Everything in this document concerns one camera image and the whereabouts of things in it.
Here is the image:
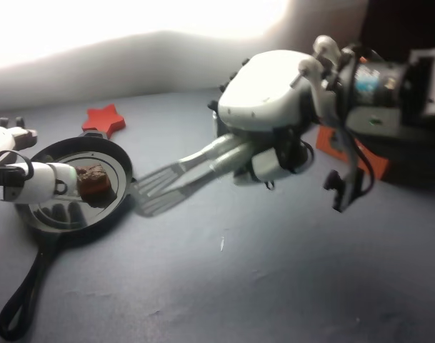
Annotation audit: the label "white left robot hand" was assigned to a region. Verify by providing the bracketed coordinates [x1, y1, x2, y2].
[0, 116, 79, 204]

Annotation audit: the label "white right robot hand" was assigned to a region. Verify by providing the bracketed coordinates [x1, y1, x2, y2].
[206, 49, 314, 190]

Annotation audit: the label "brown toy meat chunk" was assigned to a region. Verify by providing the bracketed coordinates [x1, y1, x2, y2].
[75, 162, 113, 208]

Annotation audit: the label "metal tongs with taped handles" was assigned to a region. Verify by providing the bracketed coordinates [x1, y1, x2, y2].
[133, 134, 256, 219]

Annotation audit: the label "black cast iron pan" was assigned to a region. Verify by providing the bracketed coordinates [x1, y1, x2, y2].
[0, 130, 139, 340]

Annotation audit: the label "orange box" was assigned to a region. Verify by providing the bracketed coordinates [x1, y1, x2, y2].
[315, 123, 391, 179]

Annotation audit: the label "red star block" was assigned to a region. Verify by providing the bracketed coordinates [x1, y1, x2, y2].
[81, 104, 127, 140]

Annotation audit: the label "white cloth backdrop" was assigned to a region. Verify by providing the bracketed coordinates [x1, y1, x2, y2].
[0, 0, 368, 114]

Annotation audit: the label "grey table cloth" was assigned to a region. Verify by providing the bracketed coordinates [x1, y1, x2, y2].
[0, 84, 435, 343]

